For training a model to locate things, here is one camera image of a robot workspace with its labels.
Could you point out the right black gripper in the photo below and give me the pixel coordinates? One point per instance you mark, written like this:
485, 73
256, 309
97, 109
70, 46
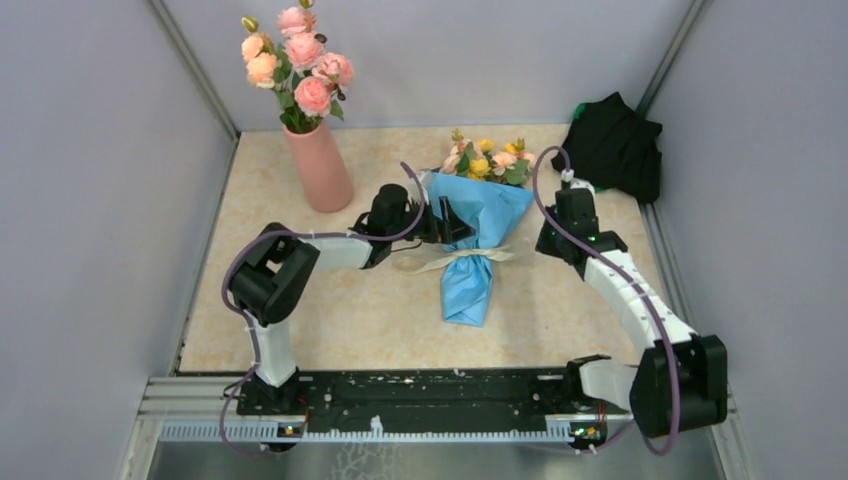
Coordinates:
543, 244

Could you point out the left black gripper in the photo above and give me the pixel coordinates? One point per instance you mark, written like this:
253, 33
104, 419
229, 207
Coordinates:
434, 234

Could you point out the blue wrapping paper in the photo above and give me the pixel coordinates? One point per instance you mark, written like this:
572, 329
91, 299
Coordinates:
493, 212

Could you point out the small yellow pink flower bouquet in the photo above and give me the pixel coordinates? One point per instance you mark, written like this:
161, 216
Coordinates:
483, 161

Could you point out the cream ribbon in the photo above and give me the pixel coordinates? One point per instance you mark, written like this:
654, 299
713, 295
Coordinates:
436, 259

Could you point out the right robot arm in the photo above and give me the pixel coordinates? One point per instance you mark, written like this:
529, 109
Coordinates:
681, 380

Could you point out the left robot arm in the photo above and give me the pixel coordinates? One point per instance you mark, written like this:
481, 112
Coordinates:
266, 280

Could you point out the pink ceramic vase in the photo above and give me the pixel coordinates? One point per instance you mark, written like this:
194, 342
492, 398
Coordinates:
324, 178

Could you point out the pink rose bunch in vase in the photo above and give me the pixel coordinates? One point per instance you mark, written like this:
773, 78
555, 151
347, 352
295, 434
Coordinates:
309, 82

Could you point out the black cloth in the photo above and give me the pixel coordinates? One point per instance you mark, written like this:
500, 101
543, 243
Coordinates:
612, 147

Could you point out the green cloth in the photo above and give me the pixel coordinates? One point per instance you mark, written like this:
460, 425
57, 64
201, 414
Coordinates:
579, 111

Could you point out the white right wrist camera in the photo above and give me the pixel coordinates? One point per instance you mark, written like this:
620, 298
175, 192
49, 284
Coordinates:
569, 180

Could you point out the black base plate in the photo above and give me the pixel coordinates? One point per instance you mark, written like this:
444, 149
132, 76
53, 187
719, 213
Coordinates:
412, 401

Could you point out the right aluminium frame post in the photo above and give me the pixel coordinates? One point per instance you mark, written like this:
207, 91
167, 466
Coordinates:
687, 26

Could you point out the aluminium frame post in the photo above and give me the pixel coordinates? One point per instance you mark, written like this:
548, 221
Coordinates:
687, 26
191, 63

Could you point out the left aluminium frame post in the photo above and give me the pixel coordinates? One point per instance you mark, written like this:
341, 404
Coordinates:
191, 63

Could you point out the aluminium front rail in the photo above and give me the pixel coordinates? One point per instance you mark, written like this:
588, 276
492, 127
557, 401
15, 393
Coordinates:
205, 407

